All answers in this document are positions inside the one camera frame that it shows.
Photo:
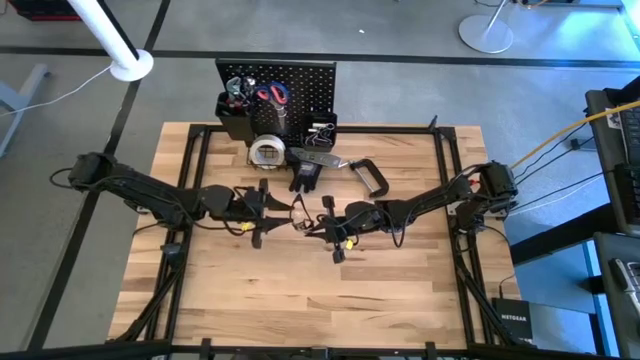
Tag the silver combination wrench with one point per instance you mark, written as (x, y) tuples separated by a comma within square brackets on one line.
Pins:
[(250, 84)]

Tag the short black pegboard bin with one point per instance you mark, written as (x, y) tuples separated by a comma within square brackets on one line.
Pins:
[(305, 131)]

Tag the black frame clip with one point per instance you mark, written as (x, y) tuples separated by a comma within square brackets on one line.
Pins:
[(171, 249)]

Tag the black C-clamp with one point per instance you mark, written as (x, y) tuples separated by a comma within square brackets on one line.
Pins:
[(379, 177)]

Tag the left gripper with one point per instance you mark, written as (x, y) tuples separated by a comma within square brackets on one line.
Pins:
[(257, 212)]

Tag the grey torpedo level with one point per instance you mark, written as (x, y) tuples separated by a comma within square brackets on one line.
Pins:
[(320, 157)]

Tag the clear safety glasses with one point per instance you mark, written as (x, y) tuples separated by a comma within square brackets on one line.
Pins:
[(299, 200)]

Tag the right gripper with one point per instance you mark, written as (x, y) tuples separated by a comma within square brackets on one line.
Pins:
[(357, 217)]

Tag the black desk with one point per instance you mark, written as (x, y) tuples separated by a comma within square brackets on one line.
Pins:
[(605, 165)]

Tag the black corner bracket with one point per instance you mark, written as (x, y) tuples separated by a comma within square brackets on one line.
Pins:
[(433, 122)]

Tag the black aluminium table frame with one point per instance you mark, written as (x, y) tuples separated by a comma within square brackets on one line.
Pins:
[(390, 129)]

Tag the grey table leg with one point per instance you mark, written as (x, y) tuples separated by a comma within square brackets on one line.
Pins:
[(25, 95)]

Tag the grey desk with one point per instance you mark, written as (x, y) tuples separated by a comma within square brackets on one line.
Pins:
[(615, 325)]

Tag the tall black pegboard bin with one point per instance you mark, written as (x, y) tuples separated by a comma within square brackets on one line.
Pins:
[(235, 125)]

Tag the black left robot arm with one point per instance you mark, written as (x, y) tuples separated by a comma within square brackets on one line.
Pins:
[(150, 195)]

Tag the white masking tape roll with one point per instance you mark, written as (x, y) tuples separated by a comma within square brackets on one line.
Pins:
[(253, 152)]

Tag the white lamp stand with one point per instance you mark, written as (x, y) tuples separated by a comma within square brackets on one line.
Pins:
[(107, 35)]

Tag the dark red crate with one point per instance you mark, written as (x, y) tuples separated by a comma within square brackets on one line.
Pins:
[(45, 10)]

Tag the black Netgear network switch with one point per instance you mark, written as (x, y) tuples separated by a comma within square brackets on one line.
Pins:
[(512, 320)]

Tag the black work gloves pair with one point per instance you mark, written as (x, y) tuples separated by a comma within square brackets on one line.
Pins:
[(305, 177)]

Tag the red and blue scissors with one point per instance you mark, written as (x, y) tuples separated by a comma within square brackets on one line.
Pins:
[(280, 107)]

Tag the black metal pegboard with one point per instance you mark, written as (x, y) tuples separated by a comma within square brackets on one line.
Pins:
[(310, 85)]

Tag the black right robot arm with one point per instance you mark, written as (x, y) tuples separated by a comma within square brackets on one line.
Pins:
[(440, 200)]

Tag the grey handset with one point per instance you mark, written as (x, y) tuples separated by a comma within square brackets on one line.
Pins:
[(622, 277)]

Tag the grey round stand base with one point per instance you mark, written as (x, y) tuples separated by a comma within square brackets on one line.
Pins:
[(485, 35)]

